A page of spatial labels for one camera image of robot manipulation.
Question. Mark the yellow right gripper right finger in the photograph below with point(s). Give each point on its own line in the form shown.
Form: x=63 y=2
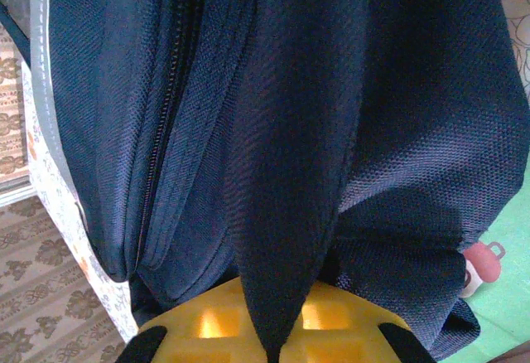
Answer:
x=343 y=325

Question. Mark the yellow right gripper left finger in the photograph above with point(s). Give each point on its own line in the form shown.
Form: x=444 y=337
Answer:
x=198 y=325

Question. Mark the navy blue student backpack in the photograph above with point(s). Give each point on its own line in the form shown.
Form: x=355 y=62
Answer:
x=290 y=131

